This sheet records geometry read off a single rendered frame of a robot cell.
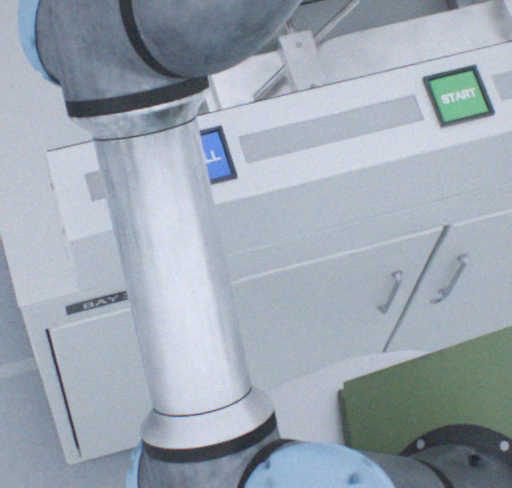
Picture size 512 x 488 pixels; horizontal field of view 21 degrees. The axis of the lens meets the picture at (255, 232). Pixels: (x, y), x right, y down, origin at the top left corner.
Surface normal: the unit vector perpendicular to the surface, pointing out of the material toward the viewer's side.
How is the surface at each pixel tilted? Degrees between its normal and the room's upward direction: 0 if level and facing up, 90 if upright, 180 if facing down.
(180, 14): 50
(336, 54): 0
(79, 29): 61
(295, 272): 90
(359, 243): 90
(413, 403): 45
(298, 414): 0
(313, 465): 38
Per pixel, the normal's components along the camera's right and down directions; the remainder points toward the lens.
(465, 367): -0.66, -0.21
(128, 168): -0.34, 0.29
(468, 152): 0.29, 0.90
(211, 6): 0.05, 0.36
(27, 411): 0.06, -0.37
